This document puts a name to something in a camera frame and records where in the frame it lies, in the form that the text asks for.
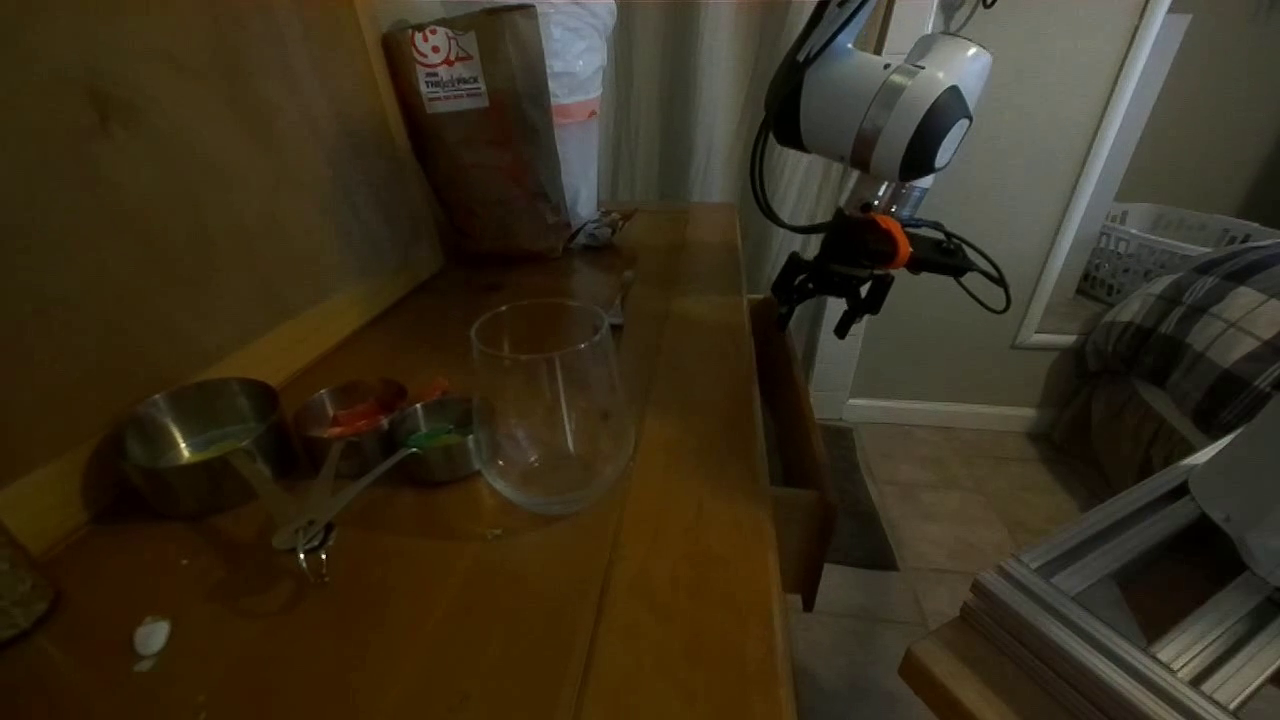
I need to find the clear drinking glass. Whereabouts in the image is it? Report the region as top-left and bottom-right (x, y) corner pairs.
(464, 296), (645, 521)

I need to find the brown paper bag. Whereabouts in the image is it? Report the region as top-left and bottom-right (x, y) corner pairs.
(378, 0), (577, 259)

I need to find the white laundry basket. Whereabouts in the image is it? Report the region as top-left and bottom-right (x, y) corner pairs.
(1069, 200), (1250, 307)

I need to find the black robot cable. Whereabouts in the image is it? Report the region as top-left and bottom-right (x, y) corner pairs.
(742, 0), (1016, 319)

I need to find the large steel measuring cup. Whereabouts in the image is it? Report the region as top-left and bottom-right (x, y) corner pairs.
(115, 370), (337, 581)

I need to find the wooden drawer with cloth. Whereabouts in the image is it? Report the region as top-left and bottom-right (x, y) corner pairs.
(742, 291), (844, 616)

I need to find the wooden back board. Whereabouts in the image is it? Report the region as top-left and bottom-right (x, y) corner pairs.
(0, 0), (452, 559)

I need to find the red handled measuring cup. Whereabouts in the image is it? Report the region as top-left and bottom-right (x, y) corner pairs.
(282, 377), (418, 536)

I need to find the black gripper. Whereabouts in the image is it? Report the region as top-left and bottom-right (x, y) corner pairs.
(767, 245), (900, 345)

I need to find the orange camera mount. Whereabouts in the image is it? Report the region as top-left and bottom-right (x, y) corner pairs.
(828, 206), (921, 271)

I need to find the plaid blanket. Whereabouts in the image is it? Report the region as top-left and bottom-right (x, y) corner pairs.
(1075, 234), (1280, 447)

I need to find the aluminium frame robot table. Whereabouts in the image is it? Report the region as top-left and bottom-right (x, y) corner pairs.
(900, 445), (1280, 720)

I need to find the white door frame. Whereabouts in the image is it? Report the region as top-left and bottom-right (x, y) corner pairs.
(1006, 0), (1198, 355)

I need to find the white baseboard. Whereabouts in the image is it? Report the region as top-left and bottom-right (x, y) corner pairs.
(844, 393), (1042, 436)

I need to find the beige curtain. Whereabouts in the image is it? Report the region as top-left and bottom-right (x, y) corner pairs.
(604, 0), (873, 422)

